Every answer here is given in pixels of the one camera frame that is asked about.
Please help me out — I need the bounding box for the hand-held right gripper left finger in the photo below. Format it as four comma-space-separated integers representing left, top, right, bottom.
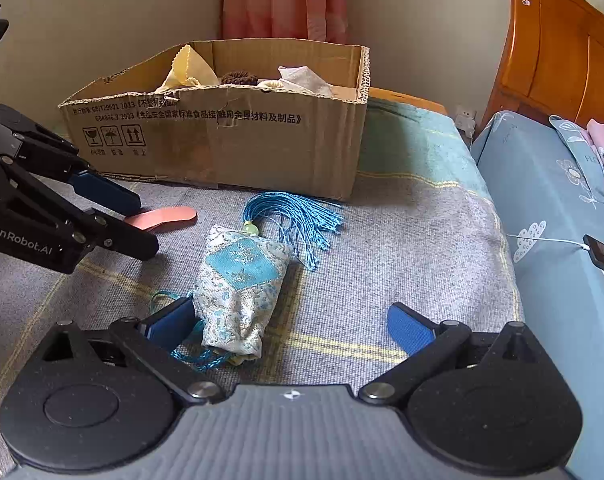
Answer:
42, 297, 227, 407

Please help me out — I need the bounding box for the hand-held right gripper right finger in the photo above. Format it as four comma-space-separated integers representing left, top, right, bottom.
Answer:
358, 302, 545, 406

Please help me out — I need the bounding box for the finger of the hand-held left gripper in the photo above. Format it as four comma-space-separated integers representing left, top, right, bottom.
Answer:
0, 159, 161, 262
16, 127, 143, 217

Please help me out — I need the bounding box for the pink pad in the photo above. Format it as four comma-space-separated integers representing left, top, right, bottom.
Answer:
123, 205, 199, 235

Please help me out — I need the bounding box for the blue brocade sachet with tassel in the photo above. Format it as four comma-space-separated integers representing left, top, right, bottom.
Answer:
149, 191, 345, 373

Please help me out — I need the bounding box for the yellow scalloped cloth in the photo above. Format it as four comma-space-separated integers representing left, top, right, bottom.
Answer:
162, 44, 219, 92

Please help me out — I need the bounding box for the brown crocheted item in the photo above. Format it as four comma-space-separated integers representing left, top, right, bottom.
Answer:
219, 71, 261, 87

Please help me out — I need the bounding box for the brown cardboard box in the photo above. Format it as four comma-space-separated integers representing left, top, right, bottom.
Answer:
58, 40, 371, 202

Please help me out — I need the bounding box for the grey teal woven blanket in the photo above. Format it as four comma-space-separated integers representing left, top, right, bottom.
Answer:
0, 97, 525, 476

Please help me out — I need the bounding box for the bed with blue floral sheet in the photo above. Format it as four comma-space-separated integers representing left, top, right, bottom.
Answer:
469, 110, 604, 480

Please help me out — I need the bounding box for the wooden table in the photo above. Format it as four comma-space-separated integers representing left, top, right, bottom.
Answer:
369, 86, 447, 116

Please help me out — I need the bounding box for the blue floral pillow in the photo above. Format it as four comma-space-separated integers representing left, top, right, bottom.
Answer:
548, 115, 604, 206

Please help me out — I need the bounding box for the pink striped curtain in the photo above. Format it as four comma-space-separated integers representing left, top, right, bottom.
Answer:
223, 0, 350, 45

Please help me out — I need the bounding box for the wooden bed headboard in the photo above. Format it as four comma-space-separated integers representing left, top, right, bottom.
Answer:
479, 0, 604, 136

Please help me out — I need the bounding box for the white charging cable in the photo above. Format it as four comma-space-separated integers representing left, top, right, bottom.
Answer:
504, 232, 590, 252

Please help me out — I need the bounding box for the white wall socket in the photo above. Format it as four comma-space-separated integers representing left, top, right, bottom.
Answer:
453, 105, 478, 131

